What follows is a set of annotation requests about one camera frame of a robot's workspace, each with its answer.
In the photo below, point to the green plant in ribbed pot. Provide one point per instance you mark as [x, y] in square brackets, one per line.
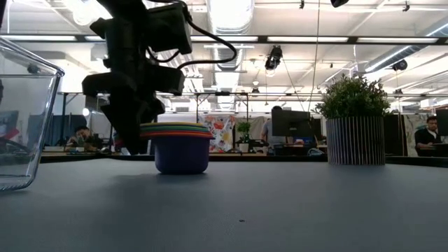
[355, 140]

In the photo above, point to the red measuring cup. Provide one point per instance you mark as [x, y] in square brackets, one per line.
[182, 132]

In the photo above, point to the black computer monitor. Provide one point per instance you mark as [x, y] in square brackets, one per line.
[442, 122]
[290, 124]

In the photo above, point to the small plant in white pot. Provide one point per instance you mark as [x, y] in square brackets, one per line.
[244, 134]

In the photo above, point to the purple measuring cup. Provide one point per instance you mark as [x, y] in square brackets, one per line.
[182, 155]

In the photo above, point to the black metal frame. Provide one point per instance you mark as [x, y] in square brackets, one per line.
[63, 115]
[222, 94]

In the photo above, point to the yellow measuring cup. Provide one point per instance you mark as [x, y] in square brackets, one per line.
[175, 124]

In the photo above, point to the grey hanging sheet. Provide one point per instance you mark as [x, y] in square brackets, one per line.
[258, 126]

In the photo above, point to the salmon orange measuring cup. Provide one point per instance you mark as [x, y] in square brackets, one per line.
[182, 136]

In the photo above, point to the person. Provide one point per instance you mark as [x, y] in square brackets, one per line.
[84, 134]
[428, 134]
[274, 138]

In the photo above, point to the black hanging camera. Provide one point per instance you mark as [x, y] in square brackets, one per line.
[400, 65]
[273, 57]

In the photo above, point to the silver ceiling duct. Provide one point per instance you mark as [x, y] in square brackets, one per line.
[229, 17]

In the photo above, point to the leaf patterned curtain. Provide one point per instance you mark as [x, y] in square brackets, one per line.
[409, 133]

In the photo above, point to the floral patterned cloth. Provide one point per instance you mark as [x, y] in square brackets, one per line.
[218, 133]

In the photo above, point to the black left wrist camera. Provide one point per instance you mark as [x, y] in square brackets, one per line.
[169, 28]

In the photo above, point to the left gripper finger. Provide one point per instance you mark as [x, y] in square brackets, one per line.
[127, 126]
[152, 108]

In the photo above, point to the green measuring cup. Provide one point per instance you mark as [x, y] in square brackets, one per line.
[178, 128]

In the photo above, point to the clear glass container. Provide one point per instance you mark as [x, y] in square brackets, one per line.
[24, 140]

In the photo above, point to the black overhead light bar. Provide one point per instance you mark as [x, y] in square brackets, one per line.
[308, 38]

